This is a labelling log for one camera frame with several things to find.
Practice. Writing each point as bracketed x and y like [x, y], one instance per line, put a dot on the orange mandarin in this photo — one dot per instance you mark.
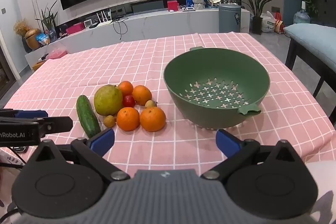
[152, 119]
[128, 119]
[126, 87]
[141, 95]

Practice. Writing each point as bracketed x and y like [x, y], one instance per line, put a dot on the red patterned bag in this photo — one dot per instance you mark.
[279, 24]

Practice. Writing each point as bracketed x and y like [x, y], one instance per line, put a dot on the black wooden chair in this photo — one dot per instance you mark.
[292, 53]

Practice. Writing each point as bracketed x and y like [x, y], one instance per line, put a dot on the green plastic colander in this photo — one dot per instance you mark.
[218, 66]

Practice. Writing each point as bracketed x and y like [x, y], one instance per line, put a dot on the red cherry tomato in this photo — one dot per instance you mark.
[128, 101]

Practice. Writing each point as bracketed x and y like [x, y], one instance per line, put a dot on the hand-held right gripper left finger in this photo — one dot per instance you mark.
[103, 139]

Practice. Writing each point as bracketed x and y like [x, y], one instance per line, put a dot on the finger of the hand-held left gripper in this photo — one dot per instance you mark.
[56, 125]
[31, 113]

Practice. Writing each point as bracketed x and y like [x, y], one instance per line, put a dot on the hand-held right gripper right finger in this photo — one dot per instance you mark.
[226, 142]

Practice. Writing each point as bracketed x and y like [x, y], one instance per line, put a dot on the dark cabinet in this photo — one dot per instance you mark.
[325, 6]

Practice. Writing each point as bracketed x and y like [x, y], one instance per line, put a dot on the white plastic bag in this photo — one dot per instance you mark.
[268, 24]

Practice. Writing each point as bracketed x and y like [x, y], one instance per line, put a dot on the blue snack bag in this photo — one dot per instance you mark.
[42, 39]

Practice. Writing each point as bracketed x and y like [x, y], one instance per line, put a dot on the light blue seat cushion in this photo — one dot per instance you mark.
[312, 37]

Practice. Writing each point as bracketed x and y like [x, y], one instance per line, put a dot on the blue water jug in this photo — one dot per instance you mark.
[301, 16]

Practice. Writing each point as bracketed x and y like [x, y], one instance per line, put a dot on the red box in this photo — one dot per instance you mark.
[173, 5]

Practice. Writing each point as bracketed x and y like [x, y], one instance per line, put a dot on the potted snake plant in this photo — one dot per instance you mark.
[257, 24]

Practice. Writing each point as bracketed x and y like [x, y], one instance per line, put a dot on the green cucumber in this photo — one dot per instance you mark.
[85, 113]

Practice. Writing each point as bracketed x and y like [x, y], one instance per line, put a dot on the large green guava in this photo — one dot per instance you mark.
[107, 100]

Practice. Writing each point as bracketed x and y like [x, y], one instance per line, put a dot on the grey pedal trash can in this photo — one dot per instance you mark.
[228, 19]

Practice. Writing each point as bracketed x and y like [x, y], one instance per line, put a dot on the small tan fruit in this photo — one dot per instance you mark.
[109, 121]
[150, 103]

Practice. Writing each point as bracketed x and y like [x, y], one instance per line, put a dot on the brown vase with dried flowers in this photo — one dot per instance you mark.
[32, 39]

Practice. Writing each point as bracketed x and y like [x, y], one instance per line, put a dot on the white marble media console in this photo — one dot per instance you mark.
[157, 24]

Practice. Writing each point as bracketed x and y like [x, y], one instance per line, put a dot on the pink checkered tablecloth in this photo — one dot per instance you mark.
[131, 64]

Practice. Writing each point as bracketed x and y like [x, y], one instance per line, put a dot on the pink box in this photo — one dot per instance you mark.
[74, 29]

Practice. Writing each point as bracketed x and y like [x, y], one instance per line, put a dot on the small potted green plant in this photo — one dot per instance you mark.
[48, 22]

